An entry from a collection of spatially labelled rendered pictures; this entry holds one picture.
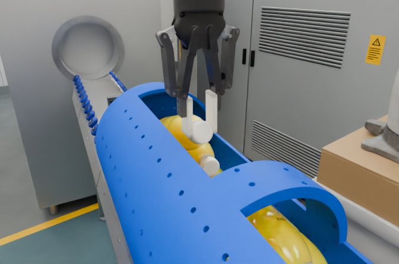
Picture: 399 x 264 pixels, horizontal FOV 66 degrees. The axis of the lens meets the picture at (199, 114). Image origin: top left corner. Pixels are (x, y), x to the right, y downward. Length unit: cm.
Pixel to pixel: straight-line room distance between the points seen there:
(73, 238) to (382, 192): 182
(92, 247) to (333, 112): 165
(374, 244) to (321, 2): 145
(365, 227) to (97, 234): 170
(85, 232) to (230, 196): 189
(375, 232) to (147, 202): 51
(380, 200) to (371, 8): 125
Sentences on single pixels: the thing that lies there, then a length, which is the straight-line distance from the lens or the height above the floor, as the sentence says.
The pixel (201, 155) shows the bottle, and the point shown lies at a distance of 65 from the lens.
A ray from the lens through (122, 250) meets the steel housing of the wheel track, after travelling 79.
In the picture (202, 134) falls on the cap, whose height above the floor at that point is 121.
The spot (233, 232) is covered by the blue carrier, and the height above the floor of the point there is 122.
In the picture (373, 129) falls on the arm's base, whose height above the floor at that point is 112.
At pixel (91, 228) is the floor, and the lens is 222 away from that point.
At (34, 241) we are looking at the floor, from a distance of 227.
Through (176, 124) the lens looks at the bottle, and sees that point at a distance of 55.
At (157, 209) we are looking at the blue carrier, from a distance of 41.
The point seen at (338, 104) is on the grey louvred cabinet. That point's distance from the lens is 197.
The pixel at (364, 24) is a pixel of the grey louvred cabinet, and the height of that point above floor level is 127.
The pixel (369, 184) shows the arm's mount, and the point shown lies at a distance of 75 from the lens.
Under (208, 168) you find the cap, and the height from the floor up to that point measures 110.
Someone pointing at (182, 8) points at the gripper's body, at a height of 142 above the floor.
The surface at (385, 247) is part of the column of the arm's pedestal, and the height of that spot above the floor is 94.
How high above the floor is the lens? 144
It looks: 23 degrees down
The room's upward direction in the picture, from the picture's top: straight up
